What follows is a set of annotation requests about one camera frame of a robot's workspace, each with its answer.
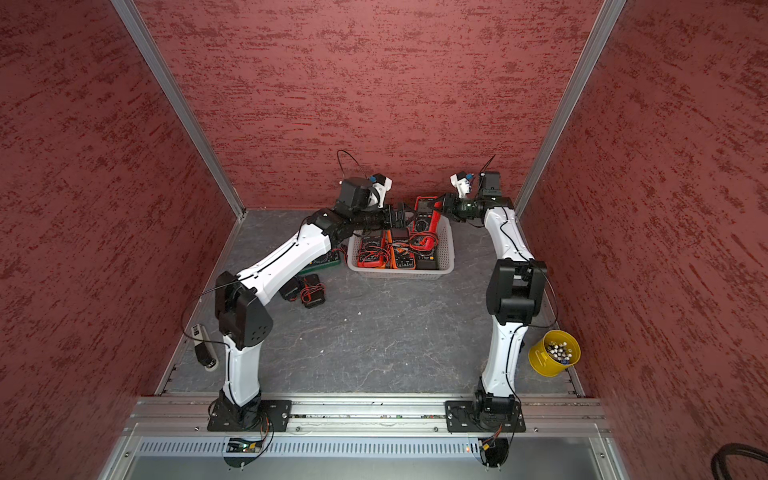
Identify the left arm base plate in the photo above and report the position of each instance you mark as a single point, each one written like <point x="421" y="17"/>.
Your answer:
<point x="267" y="415"/>

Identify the black small device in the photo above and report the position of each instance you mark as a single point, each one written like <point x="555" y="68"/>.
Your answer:
<point x="291" y="290"/>

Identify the dark green multimeter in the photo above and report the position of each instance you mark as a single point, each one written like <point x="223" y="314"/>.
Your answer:
<point x="328" y="260"/>
<point x="426" y="261"/>

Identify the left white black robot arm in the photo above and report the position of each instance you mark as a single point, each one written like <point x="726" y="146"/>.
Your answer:
<point x="241" y="299"/>

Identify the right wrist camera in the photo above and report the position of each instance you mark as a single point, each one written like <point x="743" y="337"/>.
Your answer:
<point x="483" y="185"/>

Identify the white plastic basket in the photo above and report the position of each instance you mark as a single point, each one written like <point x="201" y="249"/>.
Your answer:
<point x="444" y="253"/>

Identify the yellow cup with batteries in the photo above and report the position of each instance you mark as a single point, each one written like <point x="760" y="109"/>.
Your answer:
<point x="556" y="351"/>

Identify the small black multimeter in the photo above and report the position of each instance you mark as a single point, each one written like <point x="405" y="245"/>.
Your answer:
<point x="312" y="293"/>

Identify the aluminium front rail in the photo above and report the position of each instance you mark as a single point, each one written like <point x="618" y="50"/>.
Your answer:
<point x="372" y="415"/>

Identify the red clamp meter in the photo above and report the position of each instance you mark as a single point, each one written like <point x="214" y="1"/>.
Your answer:
<point x="423" y="230"/>

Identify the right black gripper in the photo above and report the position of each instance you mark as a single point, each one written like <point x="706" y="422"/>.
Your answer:
<point x="453" y="202"/>

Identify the dark green multimeter top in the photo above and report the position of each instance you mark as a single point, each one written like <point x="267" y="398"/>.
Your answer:
<point x="328" y="260"/>

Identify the red multimeter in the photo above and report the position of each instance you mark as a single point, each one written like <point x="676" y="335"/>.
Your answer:
<point x="372" y="252"/>

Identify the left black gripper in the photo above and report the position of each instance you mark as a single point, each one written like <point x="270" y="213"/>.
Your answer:
<point x="388" y="222"/>

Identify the orange multimeter sideways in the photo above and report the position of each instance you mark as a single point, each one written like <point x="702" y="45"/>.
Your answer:
<point x="401" y="257"/>

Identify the grey white handheld device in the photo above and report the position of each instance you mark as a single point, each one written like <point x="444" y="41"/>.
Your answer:
<point x="204" y="348"/>

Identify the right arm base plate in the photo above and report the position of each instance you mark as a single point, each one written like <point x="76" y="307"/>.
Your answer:
<point x="467" y="417"/>

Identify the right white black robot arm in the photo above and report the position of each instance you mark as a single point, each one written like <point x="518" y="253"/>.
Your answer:
<point x="514" y="296"/>

